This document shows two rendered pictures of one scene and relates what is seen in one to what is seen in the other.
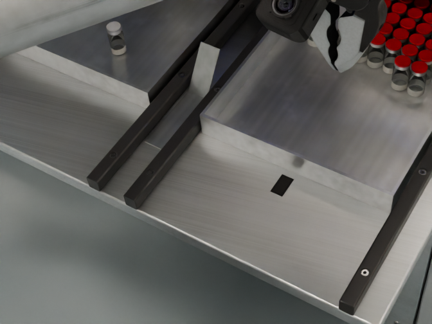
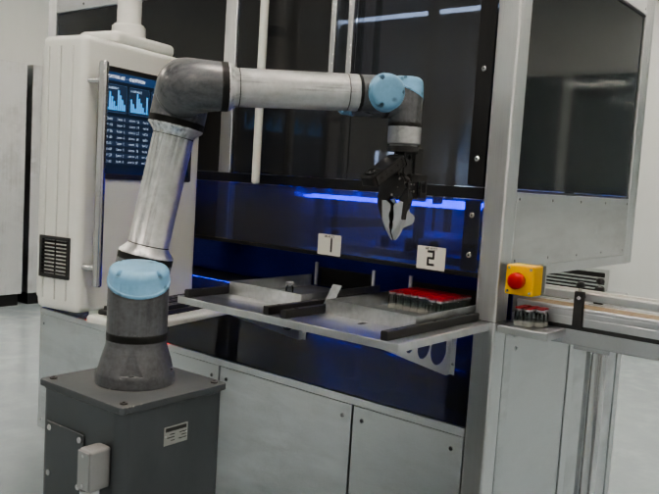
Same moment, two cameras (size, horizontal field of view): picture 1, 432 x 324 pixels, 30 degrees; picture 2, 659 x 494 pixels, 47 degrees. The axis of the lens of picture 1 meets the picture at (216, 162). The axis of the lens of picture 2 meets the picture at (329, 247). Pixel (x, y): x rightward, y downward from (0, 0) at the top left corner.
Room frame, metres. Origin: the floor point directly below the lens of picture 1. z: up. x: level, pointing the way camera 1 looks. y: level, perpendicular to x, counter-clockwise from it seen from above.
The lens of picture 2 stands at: (-1.15, -0.03, 1.20)
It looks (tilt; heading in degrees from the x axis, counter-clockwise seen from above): 5 degrees down; 1
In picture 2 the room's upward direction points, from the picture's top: 4 degrees clockwise
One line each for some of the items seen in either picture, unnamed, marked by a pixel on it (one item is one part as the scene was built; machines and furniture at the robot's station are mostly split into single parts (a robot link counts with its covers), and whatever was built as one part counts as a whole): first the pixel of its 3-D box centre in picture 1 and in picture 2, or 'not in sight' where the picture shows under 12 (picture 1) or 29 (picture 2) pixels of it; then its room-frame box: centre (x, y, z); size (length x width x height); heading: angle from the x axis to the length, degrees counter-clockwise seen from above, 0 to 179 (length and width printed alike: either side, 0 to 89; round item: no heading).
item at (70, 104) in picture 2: not in sight; (123, 172); (1.12, 0.66, 1.19); 0.50 x 0.19 x 0.78; 153
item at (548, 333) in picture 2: not in sight; (533, 329); (0.69, -0.50, 0.87); 0.14 x 0.13 x 0.02; 142
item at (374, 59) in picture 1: (368, 48); (418, 303); (0.76, -0.22, 0.90); 0.18 x 0.02 x 0.05; 52
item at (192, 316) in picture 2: not in sight; (158, 312); (1.01, 0.51, 0.79); 0.45 x 0.28 x 0.03; 153
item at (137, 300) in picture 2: not in sight; (138, 296); (0.30, 0.37, 0.96); 0.13 x 0.12 x 0.14; 16
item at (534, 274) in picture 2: not in sight; (525, 279); (0.67, -0.46, 1.00); 0.08 x 0.07 x 0.07; 142
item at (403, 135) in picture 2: not in sight; (402, 137); (0.58, -0.14, 1.31); 0.08 x 0.08 x 0.05
